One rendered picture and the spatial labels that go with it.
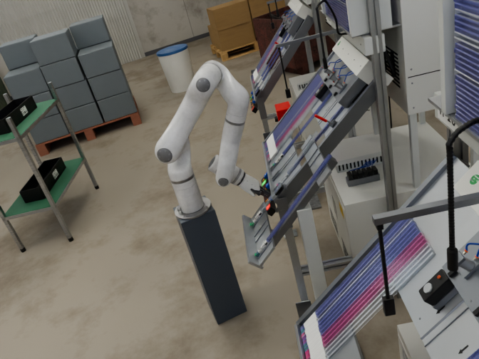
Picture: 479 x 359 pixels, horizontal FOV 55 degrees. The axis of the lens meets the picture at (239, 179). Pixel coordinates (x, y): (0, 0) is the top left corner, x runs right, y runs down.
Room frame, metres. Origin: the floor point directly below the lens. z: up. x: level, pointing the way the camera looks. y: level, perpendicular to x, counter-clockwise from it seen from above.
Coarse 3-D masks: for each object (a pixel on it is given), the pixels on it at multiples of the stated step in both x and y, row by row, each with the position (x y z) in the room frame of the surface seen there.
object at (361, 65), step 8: (344, 40) 2.22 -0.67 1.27; (336, 48) 2.24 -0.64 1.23; (344, 48) 2.14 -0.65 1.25; (352, 48) 2.05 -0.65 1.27; (344, 56) 2.07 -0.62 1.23; (352, 56) 1.99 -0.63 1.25; (360, 56) 1.91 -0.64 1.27; (368, 56) 2.12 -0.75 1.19; (352, 64) 1.93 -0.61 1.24; (360, 64) 1.85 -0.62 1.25; (368, 64) 1.81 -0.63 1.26; (360, 72) 1.81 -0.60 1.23; (368, 72) 1.81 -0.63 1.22; (368, 80) 1.81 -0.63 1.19
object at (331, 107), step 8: (336, 56) 2.40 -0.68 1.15; (328, 64) 2.44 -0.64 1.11; (320, 72) 2.47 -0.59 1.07; (320, 104) 2.16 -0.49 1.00; (328, 104) 2.07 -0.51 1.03; (336, 104) 1.98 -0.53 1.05; (352, 104) 1.84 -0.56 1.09; (320, 112) 2.09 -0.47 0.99; (328, 112) 2.01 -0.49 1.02; (344, 112) 1.86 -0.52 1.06; (320, 120) 2.02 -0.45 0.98; (336, 120) 1.87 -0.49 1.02; (328, 128) 1.89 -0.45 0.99
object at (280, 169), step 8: (288, 144) 2.19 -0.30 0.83; (280, 152) 2.20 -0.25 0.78; (288, 152) 2.11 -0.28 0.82; (296, 152) 2.02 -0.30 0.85; (272, 160) 2.23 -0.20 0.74; (280, 160) 2.13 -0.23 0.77; (288, 160) 2.04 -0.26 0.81; (272, 168) 2.14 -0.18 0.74; (280, 168) 2.06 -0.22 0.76; (288, 168) 1.98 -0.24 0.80; (296, 168) 1.90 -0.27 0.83; (272, 176) 2.09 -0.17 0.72; (280, 176) 2.00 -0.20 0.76; (288, 176) 1.91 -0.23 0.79
